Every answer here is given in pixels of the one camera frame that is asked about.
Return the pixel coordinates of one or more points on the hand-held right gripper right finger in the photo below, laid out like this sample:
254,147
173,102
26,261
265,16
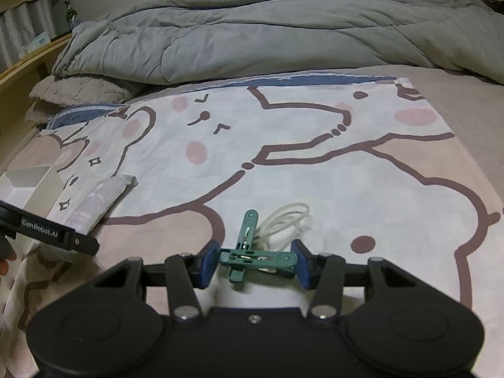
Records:
303,265

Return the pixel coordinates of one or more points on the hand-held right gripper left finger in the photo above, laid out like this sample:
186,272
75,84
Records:
208,265

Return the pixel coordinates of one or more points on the green clothespin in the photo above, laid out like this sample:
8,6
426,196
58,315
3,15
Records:
267,260
246,236

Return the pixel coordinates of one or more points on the white cardboard box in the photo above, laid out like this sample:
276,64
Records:
27,189

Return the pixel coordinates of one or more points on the person's left hand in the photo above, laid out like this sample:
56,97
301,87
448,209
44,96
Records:
4,267

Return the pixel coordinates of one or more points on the grey sachet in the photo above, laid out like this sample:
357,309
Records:
100,202

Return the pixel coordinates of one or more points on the bear printed blanket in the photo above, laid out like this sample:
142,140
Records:
315,173

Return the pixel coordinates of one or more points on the beige fuzzy pillow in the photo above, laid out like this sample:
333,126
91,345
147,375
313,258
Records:
78,92

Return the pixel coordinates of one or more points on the wooden headboard shelf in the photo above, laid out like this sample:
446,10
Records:
27,67

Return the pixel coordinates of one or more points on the tissue pack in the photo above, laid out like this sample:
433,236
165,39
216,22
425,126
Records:
35,44

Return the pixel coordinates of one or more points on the grey curtain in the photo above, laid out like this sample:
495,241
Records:
27,19

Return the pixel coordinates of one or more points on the green bottle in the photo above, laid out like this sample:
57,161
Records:
69,15

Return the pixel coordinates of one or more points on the grey duvet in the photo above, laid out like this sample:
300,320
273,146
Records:
275,31

